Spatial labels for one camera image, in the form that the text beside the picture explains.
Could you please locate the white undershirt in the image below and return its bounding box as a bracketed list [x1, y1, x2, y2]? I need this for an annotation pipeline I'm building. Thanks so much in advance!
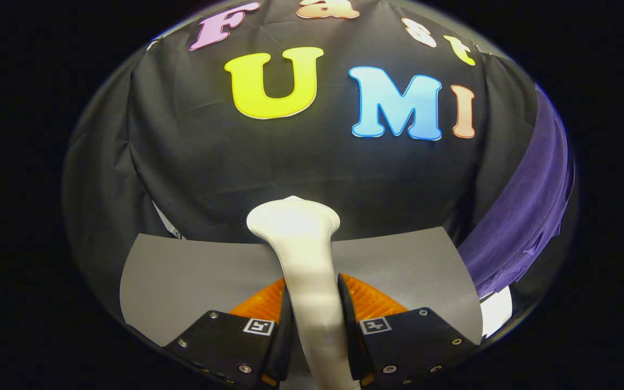
[480, 286, 513, 339]

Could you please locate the grey cabinet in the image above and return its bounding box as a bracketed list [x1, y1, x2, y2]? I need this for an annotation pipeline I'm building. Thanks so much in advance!
[120, 226, 483, 347]

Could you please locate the black quilted side curtain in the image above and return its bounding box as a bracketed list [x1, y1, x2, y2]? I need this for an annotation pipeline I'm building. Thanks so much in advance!
[453, 51, 581, 320]
[62, 43, 183, 326]

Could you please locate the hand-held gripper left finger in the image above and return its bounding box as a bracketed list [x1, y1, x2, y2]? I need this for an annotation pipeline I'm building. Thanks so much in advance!
[165, 277, 294, 388]

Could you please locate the purple corduroy jacket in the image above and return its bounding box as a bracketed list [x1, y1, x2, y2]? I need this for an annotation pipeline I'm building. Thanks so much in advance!
[457, 84, 577, 300]

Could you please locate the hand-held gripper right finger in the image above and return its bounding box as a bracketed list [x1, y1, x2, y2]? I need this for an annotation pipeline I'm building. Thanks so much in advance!
[337, 273, 479, 386]

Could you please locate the black backdrop cloth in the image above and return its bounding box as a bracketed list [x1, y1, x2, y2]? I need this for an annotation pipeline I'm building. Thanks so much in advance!
[128, 0, 540, 244]

